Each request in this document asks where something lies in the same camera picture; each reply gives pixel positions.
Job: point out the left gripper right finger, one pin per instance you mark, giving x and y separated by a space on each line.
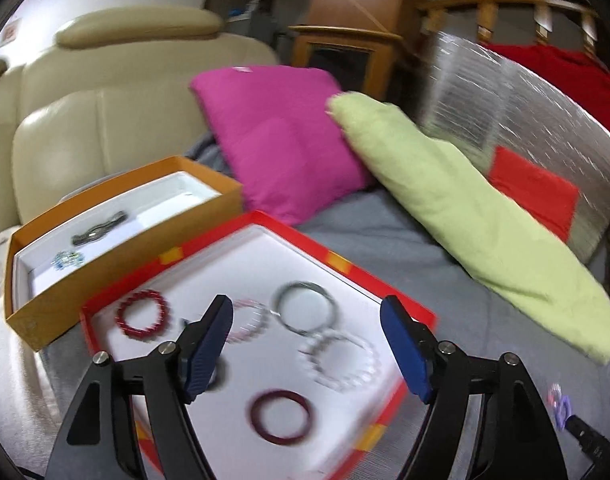
412 344

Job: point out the wooden cabinet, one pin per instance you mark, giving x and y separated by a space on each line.
385 30

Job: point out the black cord bracelet pink charm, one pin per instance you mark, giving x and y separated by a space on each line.
217 369

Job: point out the magenta pillow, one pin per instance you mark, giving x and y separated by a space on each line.
272 127

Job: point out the beige leather sofa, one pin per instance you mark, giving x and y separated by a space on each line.
111 93

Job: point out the silver insulated foil panel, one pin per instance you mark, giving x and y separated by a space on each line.
478 100

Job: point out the dark maroon bangle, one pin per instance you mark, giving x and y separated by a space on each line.
281 417

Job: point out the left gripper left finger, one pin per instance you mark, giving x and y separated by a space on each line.
220 309

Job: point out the small red cushion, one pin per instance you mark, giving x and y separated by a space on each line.
550 199

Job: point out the red shallow box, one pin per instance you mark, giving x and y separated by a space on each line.
347 372

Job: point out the light green folded blanket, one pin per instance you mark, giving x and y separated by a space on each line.
497 242

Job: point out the dark metal bangle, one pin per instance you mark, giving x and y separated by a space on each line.
304 308

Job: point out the grey bed blanket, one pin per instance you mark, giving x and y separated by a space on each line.
372 231

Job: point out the red cloth on rail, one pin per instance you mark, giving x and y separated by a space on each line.
581 78

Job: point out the orange cardboard box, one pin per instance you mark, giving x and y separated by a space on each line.
168 203

